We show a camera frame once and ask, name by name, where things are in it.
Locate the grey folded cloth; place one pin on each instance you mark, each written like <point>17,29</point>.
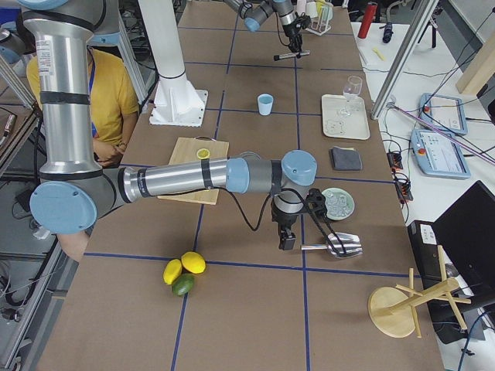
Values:
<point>345,159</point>

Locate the blue teach pendant far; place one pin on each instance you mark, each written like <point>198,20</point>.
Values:
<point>446,113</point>

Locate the yellow plastic cup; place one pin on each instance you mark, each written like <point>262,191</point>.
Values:
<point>320,4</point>

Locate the black computer monitor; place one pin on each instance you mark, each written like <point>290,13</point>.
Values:
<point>466,232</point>

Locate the blue teach pendant near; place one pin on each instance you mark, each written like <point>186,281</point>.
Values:
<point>438,156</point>

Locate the steel ice scoop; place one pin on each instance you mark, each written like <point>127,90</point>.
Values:
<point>344,245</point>

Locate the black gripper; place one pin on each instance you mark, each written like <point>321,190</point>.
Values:
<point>283,220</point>
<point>291,30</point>

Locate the white wire cup rack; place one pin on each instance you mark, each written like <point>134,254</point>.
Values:
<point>317,28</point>

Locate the green bowl of ice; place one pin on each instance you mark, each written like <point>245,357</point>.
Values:
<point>339,203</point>

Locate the white plastic cup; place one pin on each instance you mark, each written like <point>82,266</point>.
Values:
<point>311,9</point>

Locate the cream bear serving tray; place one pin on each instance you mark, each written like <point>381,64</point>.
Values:
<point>338,125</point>

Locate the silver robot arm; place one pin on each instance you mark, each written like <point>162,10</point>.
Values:
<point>78,184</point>
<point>255,16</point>

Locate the yellow whole lemon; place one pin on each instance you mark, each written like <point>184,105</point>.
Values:
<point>172,271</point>
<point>193,262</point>

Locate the clear wine glass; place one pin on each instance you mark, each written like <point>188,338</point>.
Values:
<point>351,91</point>

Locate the green plastic cup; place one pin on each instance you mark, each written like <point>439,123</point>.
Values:
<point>327,13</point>

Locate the bamboo cutting board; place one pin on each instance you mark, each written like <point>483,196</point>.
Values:
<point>185,151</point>

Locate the red water bottle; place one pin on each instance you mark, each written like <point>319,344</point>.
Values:
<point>367,20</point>

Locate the green lime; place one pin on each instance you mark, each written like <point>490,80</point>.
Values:
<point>183,284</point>

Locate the round wooden stand base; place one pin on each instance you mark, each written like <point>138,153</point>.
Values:
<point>393,309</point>

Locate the person in yellow shirt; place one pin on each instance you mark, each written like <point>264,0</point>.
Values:
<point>114,108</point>

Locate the light blue plastic cup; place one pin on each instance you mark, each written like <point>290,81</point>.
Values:
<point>265,103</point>

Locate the blue teach pendant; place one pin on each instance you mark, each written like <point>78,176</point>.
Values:
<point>438,156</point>
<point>446,113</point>

